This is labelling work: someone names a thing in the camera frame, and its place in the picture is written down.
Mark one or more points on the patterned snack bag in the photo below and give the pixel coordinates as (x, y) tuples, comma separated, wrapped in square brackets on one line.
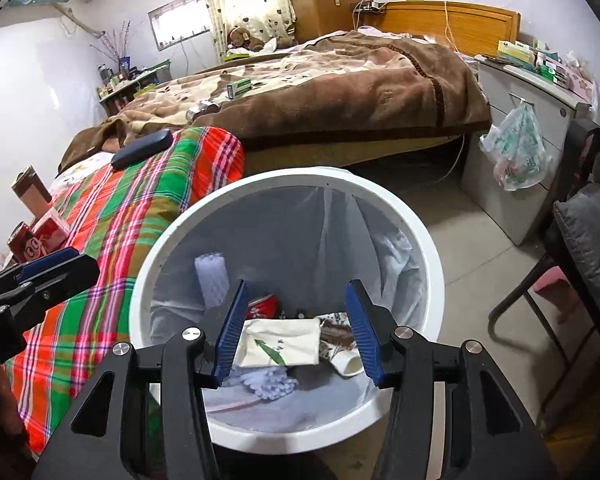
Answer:
[(337, 335)]

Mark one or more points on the power strip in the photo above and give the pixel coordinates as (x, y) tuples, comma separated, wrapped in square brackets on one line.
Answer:
[(367, 6)]

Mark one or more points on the grey bin liner bag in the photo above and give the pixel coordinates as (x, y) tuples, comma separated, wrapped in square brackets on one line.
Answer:
[(290, 240)]

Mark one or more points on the pink stool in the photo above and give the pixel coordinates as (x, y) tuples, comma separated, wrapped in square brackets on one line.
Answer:
[(550, 285)]

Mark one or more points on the plaid tablecloth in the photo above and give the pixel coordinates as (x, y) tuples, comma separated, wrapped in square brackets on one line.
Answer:
[(130, 210)]

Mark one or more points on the patterned curtain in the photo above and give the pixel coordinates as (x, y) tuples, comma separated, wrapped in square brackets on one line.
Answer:
[(245, 0)]

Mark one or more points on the dark blue glasses case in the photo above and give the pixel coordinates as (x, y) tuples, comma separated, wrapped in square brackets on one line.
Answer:
[(142, 147)]

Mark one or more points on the shelf desk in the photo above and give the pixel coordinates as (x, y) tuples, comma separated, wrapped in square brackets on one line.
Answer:
[(130, 87)]

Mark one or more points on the white round waste bin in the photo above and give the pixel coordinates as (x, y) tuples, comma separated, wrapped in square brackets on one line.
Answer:
[(290, 176)]

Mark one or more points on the row of toiletry bottles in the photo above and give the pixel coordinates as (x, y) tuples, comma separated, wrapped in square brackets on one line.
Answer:
[(111, 79)]

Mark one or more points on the wooden headboard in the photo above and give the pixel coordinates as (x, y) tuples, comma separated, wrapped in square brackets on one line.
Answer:
[(460, 20)]

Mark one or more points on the red drink carton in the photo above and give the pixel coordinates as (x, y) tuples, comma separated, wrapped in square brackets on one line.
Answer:
[(50, 230)]

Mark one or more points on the window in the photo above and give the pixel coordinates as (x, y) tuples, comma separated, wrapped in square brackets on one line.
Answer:
[(177, 22)]

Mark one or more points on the pile of medicine boxes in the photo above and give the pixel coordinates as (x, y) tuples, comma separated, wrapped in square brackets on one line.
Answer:
[(530, 57)]

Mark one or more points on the white foam net sleeve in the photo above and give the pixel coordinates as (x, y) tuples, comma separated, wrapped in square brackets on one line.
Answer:
[(272, 385), (210, 280)]

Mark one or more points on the brown blanket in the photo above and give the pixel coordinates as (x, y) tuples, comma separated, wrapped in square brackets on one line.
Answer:
[(355, 85)]

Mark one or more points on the shiny crumpled wrapper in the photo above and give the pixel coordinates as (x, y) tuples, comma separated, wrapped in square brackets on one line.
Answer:
[(205, 111)]

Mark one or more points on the vase with dry branches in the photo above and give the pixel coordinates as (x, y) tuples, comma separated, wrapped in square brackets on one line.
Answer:
[(120, 47)]

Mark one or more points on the grey bedside cabinet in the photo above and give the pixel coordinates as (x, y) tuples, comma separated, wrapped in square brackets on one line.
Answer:
[(520, 125)]

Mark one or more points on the red soda can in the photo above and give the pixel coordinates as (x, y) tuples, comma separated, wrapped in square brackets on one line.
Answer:
[(265, 305), (22, 250)]

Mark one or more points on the hanging plastic bag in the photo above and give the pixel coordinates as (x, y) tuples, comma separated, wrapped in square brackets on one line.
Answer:
[(517, 145)]

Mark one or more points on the small green box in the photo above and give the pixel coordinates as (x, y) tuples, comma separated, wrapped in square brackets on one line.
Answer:
[(240, 87)]

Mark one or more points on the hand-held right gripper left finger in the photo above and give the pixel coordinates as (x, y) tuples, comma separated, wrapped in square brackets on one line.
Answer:
[(230, 332)]

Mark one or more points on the air conditioner pipe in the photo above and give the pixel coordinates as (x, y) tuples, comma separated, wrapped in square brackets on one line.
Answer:
[(80, 21)]

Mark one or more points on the floral white bedsheet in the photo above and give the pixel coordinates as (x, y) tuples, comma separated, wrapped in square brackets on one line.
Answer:
[(75, 175)]

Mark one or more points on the brown teddy bear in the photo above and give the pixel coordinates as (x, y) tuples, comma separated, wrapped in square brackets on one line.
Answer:
[(242, 37)]

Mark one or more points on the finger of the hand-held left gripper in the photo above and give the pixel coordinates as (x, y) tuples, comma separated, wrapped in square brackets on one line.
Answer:
[(65, 277), (50, 258)]

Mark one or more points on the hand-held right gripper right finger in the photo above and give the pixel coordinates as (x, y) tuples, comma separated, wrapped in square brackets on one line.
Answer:
[(365, 332)]

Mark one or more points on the brown lidded drink cup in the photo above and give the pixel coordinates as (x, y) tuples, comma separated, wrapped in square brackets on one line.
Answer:
[(30, 195)]

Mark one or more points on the black chair grey cushion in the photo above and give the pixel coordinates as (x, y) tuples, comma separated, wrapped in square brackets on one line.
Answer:
[(595, 240)]

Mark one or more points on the leaf print tissue packet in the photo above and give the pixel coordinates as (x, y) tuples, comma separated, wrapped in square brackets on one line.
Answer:
[(280, 345)]

